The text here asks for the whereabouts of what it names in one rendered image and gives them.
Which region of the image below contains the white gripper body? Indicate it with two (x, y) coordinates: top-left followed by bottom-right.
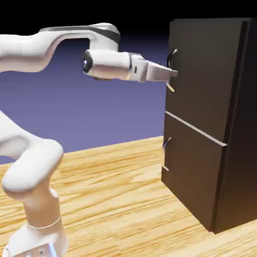
(146, 59), (179, 82)

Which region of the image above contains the curved metal handle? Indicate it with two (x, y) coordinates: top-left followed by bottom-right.
(162, 137), (173, 172)
(166, 48), (178, 93)

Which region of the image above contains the large dark cabinet door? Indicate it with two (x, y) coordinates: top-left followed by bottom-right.
(165, 19), (248, 145)

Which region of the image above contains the dark wooden cabinet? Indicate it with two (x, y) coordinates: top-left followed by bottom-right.
(161, 17), (257, 235)

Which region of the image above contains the small dark cabinet door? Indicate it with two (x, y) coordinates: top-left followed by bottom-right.
(161, 112), (226, 232)

